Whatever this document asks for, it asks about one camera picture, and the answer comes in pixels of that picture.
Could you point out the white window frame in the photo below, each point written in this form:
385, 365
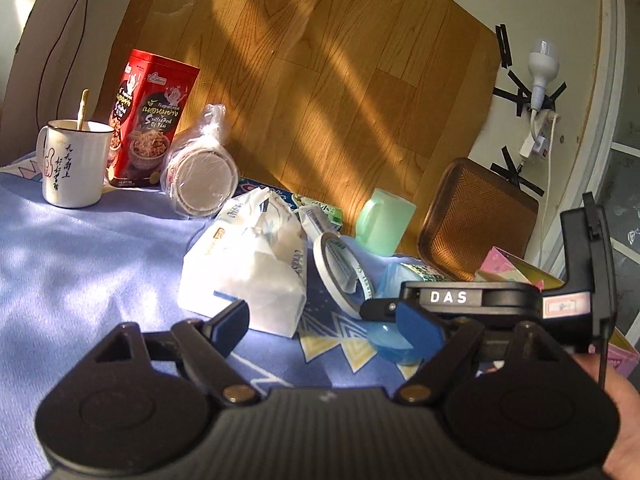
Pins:
607, 60

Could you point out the white light bulb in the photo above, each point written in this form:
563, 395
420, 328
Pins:
542, 65

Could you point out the white enamel mug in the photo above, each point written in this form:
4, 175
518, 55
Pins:
75, 165

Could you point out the person's right hand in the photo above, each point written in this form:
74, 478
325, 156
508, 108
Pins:
630, 425

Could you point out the white power strip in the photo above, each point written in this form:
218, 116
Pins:
547, 127

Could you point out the blue-green toothpaste box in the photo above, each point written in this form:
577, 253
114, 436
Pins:
320, 212

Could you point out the wooden stick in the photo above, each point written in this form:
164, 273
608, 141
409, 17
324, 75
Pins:
83, 107

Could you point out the green plastic cup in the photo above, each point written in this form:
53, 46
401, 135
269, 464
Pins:
387, 225

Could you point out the blue plastic case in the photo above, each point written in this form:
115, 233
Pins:
392, 280

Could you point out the white tape roll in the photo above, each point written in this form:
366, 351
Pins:
332, 265

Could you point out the white tissue pack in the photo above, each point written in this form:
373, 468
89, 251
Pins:
240, 270

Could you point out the plastic-wrapped paper bowls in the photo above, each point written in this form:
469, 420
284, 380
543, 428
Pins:
200, 175

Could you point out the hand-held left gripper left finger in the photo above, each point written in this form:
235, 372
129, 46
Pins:
227, 322

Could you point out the black tape cross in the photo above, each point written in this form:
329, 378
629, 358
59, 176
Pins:
520, 95
515, 172

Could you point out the red snack tin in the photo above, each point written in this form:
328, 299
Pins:
150, 120

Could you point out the brown woven tray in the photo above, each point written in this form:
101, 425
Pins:
475, 215

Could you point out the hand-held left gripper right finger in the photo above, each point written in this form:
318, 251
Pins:
417, 330

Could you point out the wood-pattern wall sheet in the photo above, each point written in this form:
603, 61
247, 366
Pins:
325, 70

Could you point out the pink biscuit tin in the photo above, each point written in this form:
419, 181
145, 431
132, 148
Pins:
500, 262

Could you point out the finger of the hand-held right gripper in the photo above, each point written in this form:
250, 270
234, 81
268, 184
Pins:
377, 309

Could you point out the pair of black tape strips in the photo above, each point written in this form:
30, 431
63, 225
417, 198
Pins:
503, 45

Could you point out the white plug adapter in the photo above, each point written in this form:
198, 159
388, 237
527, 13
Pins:
527, 149

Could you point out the green-white patterned packet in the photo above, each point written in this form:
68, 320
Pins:
425, 272

